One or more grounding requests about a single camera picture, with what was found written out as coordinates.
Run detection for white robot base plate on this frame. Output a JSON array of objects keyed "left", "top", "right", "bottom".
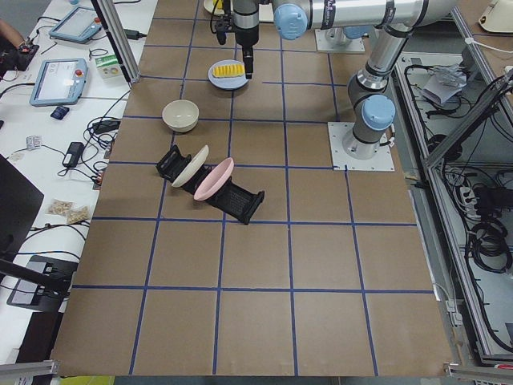
[{"left": 328, "top": 122, "right": 395, "bottom": 172}]

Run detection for green white small box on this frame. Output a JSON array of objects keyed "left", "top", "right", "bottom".
[{"left": 95, "top": 55, "right": 122, "bottom": 79}]

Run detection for far blue teach pendant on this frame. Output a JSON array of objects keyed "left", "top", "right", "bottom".
[{"left": 49, "top": 6, "right": 102, "bottom": 43}]

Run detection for black monitor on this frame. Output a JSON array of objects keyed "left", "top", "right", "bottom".
[{"left": 0, "top": 156, "right": 44, "bottom": 261}]

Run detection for near blue teach pendant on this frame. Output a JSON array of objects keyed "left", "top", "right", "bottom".
[{"left": 30, "top": 58, "right": 88, "bottom": 107}]

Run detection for cream round plate far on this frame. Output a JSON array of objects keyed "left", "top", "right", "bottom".
[{"left": 204, "top": 0, "right": 223, "bottom": 15}]

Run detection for aluminium frame post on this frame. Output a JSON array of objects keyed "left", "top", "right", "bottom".
[{"left": 91, "top": 0, "right": 140, "bottom": 85}]

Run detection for blue teach pendant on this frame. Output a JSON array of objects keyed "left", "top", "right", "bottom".
[
  {"left": 49, "top": 6, "right": 102, "bottom": 43},
  {"left": 30, "top": 58, "right": 88, "bottom": 107}
]

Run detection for black monitor stand base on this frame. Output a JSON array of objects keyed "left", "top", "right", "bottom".
[{"left": 1, "top": 255, "right": 78, "bottom": 313}]

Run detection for white tray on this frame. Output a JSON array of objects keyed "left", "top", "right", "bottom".
[{"left": 259, "top": 3, "right": 274, "bottom": 23}]

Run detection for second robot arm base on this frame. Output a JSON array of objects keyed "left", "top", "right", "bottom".
[{"left": 325, "top": 26, "right": 369, "bottom": 46}]

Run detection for pink plate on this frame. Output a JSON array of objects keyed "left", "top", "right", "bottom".
[{"left": 193, "top": 157, "right": 234, "bottom": 201}]

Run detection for black dish rack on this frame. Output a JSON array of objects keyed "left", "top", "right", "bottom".
[{"left": 156, "top": 144, "right": 265, "bottom": 225}]

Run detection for bag of wooden pieces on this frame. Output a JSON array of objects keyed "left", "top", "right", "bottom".
[{"left": 46, "top": 199, "right": 91, "bottom": 225}]

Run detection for blue plate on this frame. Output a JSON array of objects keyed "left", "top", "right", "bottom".
[{"left": 208, "top": 59, "right": 248, "bottom": 90}]

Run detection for yellow bread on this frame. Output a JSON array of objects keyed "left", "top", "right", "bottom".
[{"left": 212, "top": 62, "right": 245, "bottom": 79}]

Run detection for beige bowl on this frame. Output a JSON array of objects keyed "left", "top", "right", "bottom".
[{"left": 162, "top": 99, "right": 199, "bottom": 133}]

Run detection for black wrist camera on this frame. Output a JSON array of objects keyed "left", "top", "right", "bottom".
[{"left": 213, "top": 15, "right": 233, "bottom": 46}]

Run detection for black power adapter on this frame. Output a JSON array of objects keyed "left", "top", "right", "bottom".
[{"left": 62, "top": 141, "right": 85, "bottom": 168}]

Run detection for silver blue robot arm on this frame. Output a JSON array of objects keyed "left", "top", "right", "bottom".
[{"left": 270, "top": 0, "right": 457, "bottom": 148}]

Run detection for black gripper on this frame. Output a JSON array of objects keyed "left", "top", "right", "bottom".
[{"left": 232, "top": 0, "right": 259, "bottom": 79}]

